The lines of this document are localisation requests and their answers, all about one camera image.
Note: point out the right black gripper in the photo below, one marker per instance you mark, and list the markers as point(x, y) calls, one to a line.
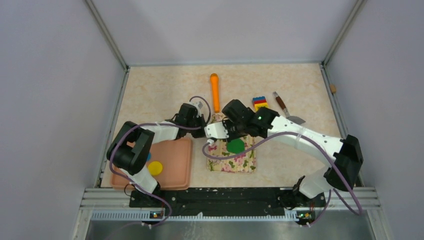
point(227, 123)

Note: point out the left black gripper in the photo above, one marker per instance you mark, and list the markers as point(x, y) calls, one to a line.
point(200, 133)

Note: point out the green dough disc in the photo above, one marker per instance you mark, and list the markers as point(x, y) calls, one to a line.
point(235, 146)

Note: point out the floral cutting board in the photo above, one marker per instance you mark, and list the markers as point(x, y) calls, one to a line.
point(245, 163)

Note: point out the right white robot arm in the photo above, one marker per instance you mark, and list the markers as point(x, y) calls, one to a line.
point(342, 157)

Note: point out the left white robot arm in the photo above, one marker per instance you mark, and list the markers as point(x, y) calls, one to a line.
point(129, 150)

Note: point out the yellow dough disc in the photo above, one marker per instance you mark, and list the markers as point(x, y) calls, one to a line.
point(155, 168)

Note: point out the colourful toy block stack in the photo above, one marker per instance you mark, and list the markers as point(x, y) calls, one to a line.
point(259, 102)

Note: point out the pink plastic tray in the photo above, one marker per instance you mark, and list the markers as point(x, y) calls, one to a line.
point(176, 158)

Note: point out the orange toy microphone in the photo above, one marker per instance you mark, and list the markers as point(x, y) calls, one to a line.
point(214, 82)

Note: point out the small wooden knob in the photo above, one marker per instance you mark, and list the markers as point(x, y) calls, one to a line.
point(332, 88)

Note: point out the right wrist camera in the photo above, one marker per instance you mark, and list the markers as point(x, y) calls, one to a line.
point(216, 131)

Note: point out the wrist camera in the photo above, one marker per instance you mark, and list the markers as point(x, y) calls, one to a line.
point(216, 131)
point(198, 105)

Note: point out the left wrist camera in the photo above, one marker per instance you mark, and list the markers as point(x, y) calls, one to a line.
point(198, 105)

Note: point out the metal spatula wooden handle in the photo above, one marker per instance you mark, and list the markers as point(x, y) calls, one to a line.
point(292, 118)

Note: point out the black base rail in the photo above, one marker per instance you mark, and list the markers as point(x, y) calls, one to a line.
point(228, 202)

